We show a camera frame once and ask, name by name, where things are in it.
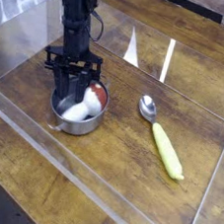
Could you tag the spoon with yellow handle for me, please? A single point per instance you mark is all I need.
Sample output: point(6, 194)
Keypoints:
point(167, 152)

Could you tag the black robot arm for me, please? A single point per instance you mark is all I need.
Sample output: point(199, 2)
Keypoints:
point(77, 12)

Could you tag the black bar on table edge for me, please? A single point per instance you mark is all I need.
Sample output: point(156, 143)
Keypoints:
point(197, 9)

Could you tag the red and white toy mushroom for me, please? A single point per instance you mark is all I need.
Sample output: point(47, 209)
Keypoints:
point(95, 99)

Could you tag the small silver pot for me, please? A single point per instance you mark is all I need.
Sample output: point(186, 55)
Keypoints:
point(87, 125)

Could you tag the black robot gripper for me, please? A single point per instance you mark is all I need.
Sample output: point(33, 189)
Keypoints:
point(72, 58)

